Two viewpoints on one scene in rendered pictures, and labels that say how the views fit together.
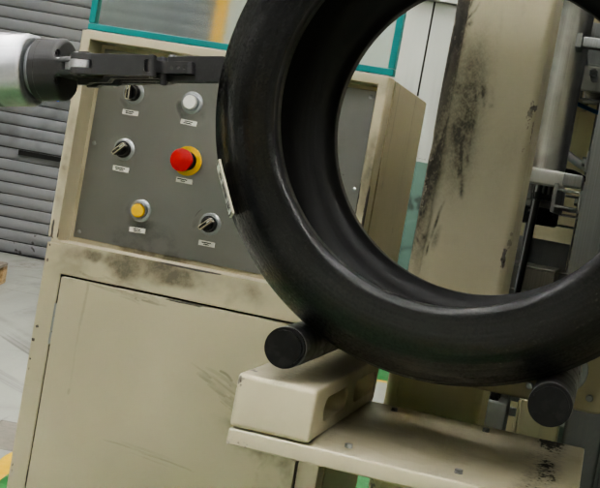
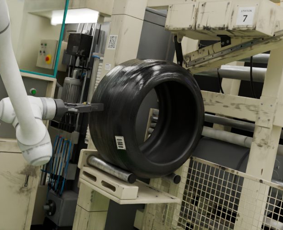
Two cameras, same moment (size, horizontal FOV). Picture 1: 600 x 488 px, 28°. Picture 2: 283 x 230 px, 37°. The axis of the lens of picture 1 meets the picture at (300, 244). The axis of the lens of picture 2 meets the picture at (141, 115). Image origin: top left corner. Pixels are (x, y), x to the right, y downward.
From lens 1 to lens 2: 150 cm
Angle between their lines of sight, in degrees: 54
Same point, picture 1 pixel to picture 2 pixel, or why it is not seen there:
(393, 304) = (155, 164)
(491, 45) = not seen: hidden behind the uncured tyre
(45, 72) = (62, 111)
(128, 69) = (86, 110)
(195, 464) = not seen: outside the picture
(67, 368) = not seen: outside the picture
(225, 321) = (8, 156)
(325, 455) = (139, 201)
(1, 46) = (49, 104)
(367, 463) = (147, 200)
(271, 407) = (129, 193)
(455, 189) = not seen: hidden behind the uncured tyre
